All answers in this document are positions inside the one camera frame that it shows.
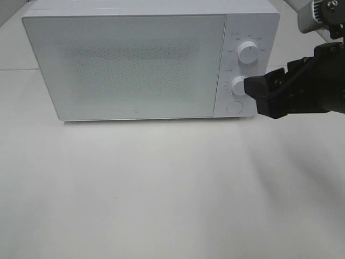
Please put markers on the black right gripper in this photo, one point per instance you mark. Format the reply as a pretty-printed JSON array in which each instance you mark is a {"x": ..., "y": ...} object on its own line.
[{"x": 318, "y": 83}]

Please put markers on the white microwave knob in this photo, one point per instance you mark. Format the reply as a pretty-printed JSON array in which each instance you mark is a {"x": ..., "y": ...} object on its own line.
[
  {"x": 237, "y": 86},
  {"x": 247, "y": 52}
]

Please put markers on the round white door release button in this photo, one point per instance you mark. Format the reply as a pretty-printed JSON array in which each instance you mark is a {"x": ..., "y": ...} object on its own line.
[{"x": 235, "y": 107}]

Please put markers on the white microwave door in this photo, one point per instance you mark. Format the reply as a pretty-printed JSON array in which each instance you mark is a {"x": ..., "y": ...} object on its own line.
[{"x": 143, "y": 67}]

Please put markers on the white microwave oven body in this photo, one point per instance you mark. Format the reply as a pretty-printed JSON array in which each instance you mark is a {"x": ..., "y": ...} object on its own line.
[{"x": 245, "y": 20}]

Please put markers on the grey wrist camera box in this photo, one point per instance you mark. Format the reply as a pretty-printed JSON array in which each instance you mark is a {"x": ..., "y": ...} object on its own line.
[{"x": 317, "y": 14}]

